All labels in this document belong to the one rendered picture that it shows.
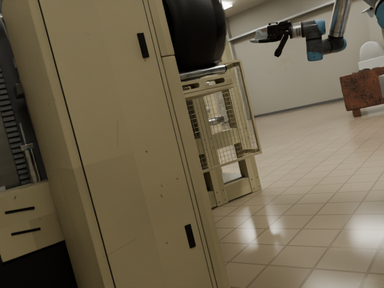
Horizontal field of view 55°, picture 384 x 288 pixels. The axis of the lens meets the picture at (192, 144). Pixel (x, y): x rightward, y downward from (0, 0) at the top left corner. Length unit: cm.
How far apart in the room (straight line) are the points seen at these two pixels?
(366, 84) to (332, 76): 568
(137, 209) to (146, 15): 59
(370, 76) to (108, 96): 584
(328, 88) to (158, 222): 1139
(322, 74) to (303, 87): 73
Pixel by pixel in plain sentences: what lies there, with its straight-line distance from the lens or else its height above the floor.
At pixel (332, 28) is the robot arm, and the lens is 201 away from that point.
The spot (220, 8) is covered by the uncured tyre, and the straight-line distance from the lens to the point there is 198.
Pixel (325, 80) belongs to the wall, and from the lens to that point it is 1237.
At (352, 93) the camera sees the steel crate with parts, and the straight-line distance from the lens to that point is 666.
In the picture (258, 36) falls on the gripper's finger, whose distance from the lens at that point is 197.
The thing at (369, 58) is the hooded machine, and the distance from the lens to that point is 1117.
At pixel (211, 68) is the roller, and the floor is 91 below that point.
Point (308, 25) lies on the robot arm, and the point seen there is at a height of 98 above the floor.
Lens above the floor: 71
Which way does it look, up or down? 5 degrees down
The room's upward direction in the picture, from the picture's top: 14 degrees counter-clockwise
